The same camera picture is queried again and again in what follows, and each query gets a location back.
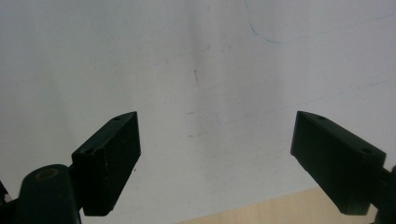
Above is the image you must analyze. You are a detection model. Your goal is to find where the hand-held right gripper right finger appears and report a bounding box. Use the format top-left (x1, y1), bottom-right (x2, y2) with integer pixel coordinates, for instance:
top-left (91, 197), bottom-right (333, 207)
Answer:
top-left (290, 110), bottom-right (388, 217)

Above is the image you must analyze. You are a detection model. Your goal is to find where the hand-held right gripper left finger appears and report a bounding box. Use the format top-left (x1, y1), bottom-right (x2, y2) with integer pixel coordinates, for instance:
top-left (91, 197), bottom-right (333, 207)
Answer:
top-left (71, 110), bottom-right (142, 217)

